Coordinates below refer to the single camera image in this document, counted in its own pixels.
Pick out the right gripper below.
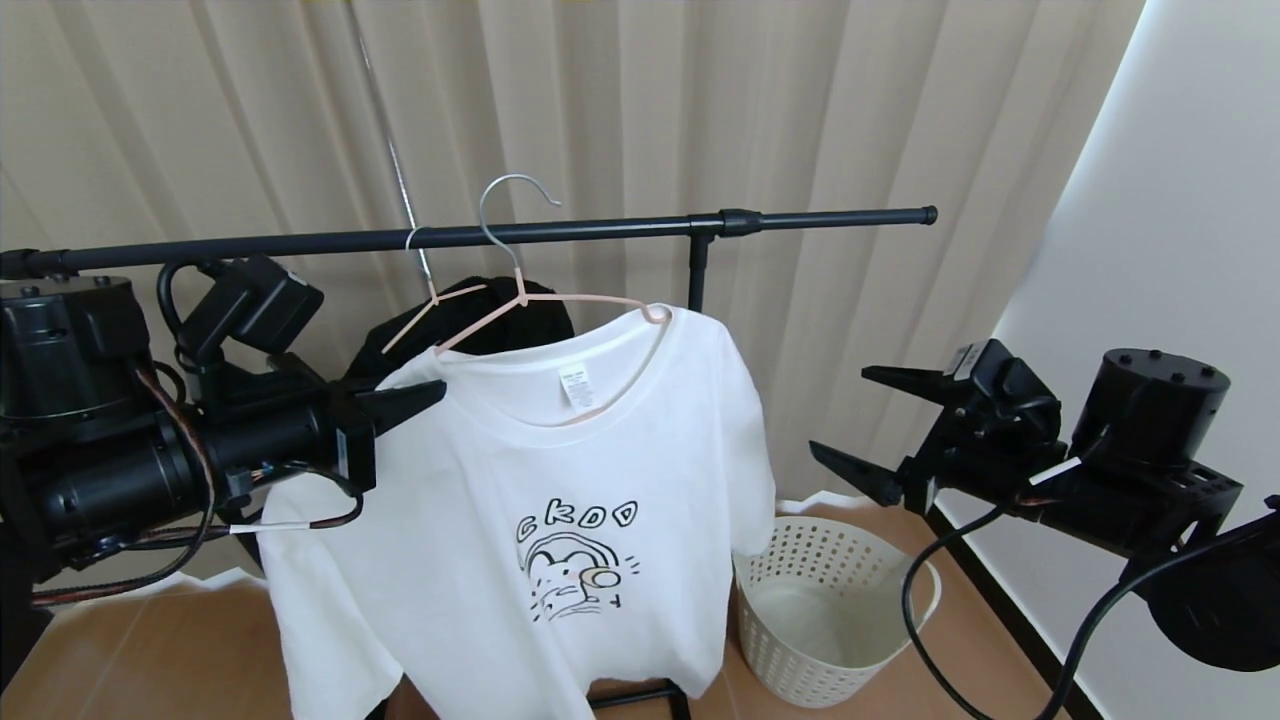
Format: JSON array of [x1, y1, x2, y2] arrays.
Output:
[[809, 364, 1078, 518]]

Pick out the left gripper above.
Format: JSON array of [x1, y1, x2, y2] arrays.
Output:
[[38, 379, 449, 548]]

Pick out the pink clothes hanger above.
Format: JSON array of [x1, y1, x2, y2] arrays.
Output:
[[382, 228, 488, 354], [435, 175, 673, 426]]

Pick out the black shorts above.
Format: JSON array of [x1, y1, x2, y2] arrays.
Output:
[[345, 277, 577, 383]]

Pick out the white garment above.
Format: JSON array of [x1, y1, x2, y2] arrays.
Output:
[[258, 305, 778, 720]]

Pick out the black clothes rack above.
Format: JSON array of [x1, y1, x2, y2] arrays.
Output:
[[0, 207, 938, 720]]

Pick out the white laundry basket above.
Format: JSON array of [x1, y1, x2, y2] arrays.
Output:
[[733, 517, 943, 709]]

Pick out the beige curtain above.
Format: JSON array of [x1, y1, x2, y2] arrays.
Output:
[[0, 0, 1146, 591]]

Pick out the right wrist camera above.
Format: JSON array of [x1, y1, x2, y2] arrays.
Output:
[[945, 340, 1063, 426]]

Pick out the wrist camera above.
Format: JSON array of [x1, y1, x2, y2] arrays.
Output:
[[945, 340, 1063, 426], [178, 255, 326, 401]]

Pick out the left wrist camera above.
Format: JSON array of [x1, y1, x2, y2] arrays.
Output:
[[178, 255, 326, 401]]

